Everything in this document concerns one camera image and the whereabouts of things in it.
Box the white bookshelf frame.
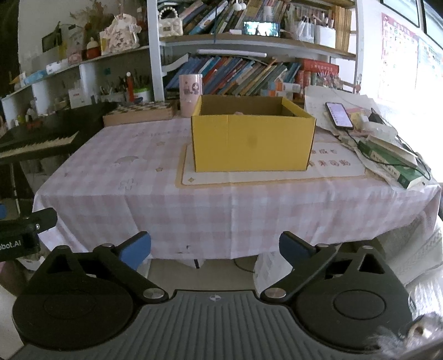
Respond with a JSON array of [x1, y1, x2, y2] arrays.
[[1, 1, 363, 127]]

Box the white green lid jar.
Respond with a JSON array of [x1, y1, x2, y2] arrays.
[[134, 87, 153, 103]]

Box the pink cartoon cylinder container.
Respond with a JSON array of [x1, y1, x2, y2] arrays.
[[179, 73, 203, 118]]

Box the stack of white papers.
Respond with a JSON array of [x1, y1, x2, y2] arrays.
[[304, 86, 380, 136]]

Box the floral pink house ornament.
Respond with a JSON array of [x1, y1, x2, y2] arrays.
[[99, 14, 141, 55]]

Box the yellow cardboard box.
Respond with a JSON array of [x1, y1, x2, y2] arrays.
[[191, 95, 316, 172]]

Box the wooden chessboard box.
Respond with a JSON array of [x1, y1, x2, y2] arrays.
[[104, 101, 177, 127]]

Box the red thick book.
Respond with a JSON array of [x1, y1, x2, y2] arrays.
[[300, 58, 339, 76]]

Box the upper orange blue box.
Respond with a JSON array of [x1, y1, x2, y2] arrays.
[[275, 81, 301, 93]]

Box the black electric piano keyboard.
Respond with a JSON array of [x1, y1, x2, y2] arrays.
[[1, 102, 116, 165]]

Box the pink checkered tablecloth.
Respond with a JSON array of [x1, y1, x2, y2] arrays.
[[33, 118, 441, 259]]

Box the cream desk mat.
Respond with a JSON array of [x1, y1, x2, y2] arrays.
[[176, 141, 369, 188]]

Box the smartphone lying on papers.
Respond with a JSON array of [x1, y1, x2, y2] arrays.
[[325, 102, 354, 130]]

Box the green book stack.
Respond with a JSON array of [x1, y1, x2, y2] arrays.
[[353, 135, 432, 190]]

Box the phone on shelf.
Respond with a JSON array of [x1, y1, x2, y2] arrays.
[[243, 21, 280, 37]]

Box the lower orange blue box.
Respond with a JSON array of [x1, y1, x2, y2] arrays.
[[260, 89, 293, 101]]

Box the orange blue box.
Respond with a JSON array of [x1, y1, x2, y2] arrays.
[[275, 81, 301, 93], [260, 89, 293, 101]]

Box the white quilted pearl handbag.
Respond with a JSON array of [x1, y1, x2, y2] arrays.
[[158, 6, 183, 37]]

